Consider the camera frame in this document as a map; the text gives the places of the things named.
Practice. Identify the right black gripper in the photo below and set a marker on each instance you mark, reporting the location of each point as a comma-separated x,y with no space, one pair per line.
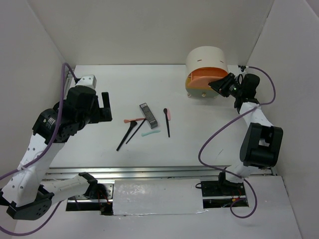
220,85

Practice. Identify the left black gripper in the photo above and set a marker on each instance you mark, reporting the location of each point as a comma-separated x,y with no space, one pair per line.
102,114

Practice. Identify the round cream drawer organizer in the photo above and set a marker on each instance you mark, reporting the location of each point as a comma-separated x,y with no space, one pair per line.
204,65

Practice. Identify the grey makeup box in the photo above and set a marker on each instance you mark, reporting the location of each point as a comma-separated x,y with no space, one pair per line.
149,116

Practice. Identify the mint green makeup spatula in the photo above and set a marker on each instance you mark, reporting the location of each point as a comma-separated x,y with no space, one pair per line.
150,132

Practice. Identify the pink makeup spatula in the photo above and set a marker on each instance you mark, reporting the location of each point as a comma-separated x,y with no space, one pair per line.
168,114

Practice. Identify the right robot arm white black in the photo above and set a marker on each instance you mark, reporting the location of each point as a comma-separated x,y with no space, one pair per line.
261,145

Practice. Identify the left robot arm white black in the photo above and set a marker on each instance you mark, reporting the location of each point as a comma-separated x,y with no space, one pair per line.
26,195

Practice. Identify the salmon makeup spatula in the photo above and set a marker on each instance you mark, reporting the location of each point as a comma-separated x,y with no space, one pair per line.
130,120

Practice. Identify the black fan makeup brush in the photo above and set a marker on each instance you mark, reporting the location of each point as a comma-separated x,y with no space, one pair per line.
132,125

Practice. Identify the thin black makeup brush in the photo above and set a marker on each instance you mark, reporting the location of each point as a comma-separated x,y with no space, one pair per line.
136,131

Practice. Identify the black round makeup brush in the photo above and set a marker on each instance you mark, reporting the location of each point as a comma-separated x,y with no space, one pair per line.
167,122

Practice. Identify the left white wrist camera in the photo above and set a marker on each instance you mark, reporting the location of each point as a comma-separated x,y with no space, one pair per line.
87,81

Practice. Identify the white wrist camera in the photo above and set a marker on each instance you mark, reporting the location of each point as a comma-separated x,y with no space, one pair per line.
87,81
243,68

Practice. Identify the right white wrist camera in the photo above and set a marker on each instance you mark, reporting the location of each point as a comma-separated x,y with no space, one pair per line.
243,68

